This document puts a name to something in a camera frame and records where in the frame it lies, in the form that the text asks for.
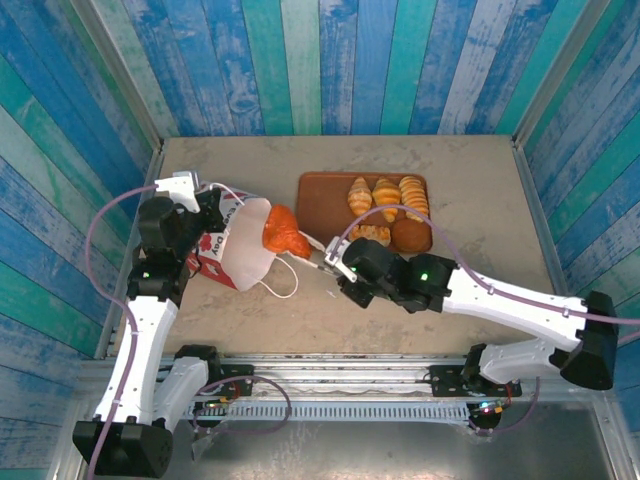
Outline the white and red paper bag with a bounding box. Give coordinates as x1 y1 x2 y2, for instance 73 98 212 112
187 182 326 300

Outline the iced fake pastry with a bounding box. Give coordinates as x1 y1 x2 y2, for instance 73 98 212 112
348 223 392 247

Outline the round brown fake bun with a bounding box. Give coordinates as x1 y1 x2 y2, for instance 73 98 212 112
390 218 433 254

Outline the red-orange fake bread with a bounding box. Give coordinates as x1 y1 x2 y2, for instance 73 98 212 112
262 203 314 260

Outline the golden fake croissant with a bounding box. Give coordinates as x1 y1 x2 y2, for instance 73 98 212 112
398 175 430 223
348 175 374 218
372 177 403 223

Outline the brown plastic tray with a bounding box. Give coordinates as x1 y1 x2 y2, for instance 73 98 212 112
294 172 434 255

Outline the grey metal sheet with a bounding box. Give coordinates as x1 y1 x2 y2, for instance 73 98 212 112
79 417 619 480

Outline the controller board with LEDs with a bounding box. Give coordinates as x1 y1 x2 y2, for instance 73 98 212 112
469 398 511 431
197 396 236 426

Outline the aluminium side rail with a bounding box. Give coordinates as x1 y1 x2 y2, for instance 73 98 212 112
94 139 167 359
512 134 591 359

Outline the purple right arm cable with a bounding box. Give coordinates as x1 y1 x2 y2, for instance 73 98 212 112
339 203 640 436

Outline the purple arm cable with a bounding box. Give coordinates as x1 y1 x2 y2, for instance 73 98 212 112
339 203 640 436
84 183 174 480

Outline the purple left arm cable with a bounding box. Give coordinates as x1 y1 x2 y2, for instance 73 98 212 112
84 183 174 480

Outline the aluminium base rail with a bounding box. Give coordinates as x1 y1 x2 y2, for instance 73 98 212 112
154 352 609 404

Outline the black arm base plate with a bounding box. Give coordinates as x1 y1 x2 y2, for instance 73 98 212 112
214 363 255 399
429 364 523 399

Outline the white slotted cable duct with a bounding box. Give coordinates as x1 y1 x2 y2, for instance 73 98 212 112
164 402 474 426

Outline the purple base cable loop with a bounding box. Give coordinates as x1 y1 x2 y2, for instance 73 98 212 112
192 372 292 436

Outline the aluminium corner post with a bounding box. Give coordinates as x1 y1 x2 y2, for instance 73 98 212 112
514 0 614 146
69 0 166 151

